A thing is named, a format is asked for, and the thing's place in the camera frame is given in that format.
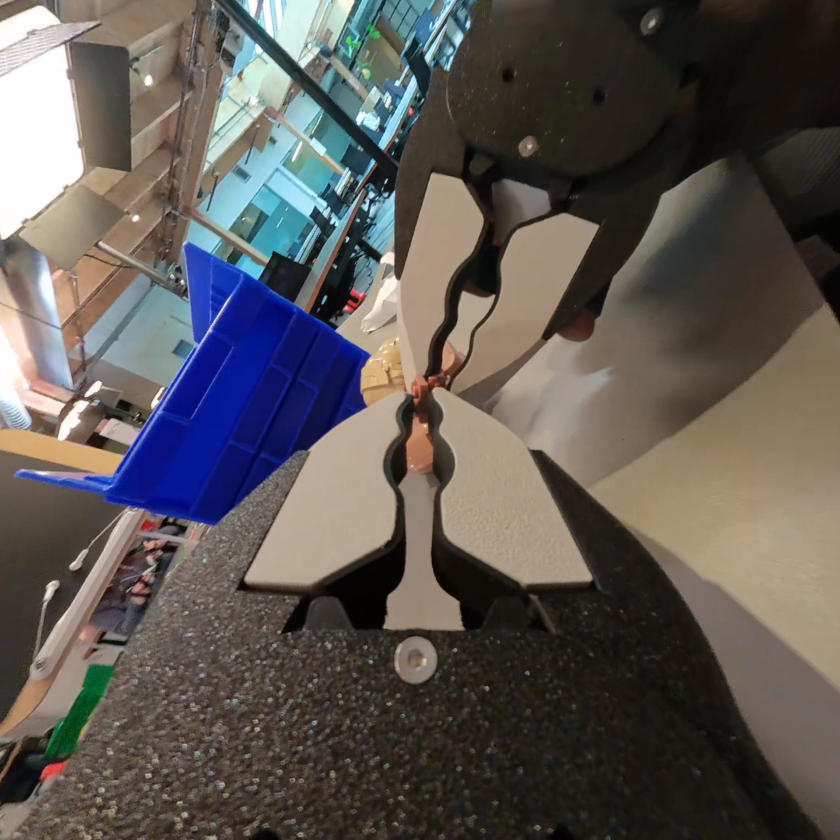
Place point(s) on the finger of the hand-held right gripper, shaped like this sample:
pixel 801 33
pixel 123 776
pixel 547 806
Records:
pixel 525 295
pixel 440 263

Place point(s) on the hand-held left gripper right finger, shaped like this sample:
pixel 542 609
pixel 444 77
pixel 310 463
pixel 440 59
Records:
pixel 505 512

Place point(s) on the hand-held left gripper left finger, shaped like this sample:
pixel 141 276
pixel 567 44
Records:
pixel 335 512

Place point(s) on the small orange brick assembly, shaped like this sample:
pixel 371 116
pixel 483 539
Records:
pixel 423 420

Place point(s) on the tan brown brick toy figure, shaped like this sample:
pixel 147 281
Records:
pixel 381 374

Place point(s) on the grey desk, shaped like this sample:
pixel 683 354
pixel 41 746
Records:
pixel 735 433

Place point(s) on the person's right hand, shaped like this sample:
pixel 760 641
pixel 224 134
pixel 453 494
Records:
pixel 575 322

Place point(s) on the torn white paper bag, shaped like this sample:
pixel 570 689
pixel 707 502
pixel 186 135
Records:
pixel 381 309

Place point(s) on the white metal stand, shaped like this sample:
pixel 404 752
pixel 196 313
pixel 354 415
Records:
pixel 79 591

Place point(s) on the black board with wooden edge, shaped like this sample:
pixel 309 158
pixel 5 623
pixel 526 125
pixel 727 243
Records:
pixel 40 565

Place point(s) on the studio light panel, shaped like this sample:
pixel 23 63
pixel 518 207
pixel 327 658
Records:
pixel 53 131

